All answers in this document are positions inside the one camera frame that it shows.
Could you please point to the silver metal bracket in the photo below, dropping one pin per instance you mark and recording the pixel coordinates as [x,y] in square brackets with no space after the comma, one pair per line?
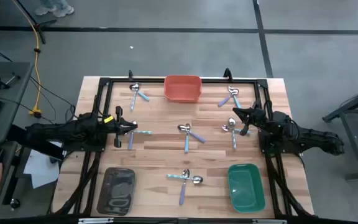
[269,221]
[95,220]

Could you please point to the grey metal stand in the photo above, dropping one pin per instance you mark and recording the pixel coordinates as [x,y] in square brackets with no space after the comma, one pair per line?
[350,137]

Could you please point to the dark grey plastic bin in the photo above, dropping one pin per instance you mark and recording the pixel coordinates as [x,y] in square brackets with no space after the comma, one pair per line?
[117,191]

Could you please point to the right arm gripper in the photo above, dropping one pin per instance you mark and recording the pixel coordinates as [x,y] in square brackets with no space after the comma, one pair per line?
[255,118]

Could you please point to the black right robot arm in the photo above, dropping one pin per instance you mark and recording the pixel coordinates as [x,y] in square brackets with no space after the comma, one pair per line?
[315,137]

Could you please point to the black round knob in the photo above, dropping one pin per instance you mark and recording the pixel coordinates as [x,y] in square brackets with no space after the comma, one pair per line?
[14,203]

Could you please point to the black aluminium table frame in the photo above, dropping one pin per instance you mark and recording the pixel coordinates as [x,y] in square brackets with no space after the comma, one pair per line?
[120,80]

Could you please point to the green plastic bin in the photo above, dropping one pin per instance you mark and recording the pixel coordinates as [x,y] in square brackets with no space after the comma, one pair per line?
[246,188]

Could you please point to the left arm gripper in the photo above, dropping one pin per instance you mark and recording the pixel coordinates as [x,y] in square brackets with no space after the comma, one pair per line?
[118,130]

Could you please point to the black tripod stand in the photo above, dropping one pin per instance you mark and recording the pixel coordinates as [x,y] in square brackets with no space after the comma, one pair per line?
[39,26]

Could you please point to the orange plastic bin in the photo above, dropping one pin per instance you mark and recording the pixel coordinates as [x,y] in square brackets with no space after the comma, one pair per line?
[182,88]

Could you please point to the white paper sheet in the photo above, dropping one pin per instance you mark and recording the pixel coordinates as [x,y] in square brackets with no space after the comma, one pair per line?
[40,171]

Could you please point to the black flat bar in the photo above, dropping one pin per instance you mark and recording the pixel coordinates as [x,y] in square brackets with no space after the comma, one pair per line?
[47,151]

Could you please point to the grey desk top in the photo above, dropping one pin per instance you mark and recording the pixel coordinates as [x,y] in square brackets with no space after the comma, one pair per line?
[8,81]
[9,174]

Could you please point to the black frame clamp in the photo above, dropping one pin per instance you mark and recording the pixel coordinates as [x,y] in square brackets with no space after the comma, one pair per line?
[130,74]
[227,74]

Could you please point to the person's shoe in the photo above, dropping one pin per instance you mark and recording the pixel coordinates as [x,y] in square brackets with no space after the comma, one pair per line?
[43,11]
[63,12]

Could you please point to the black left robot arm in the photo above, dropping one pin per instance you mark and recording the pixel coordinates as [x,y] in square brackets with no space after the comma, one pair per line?
[57,132]

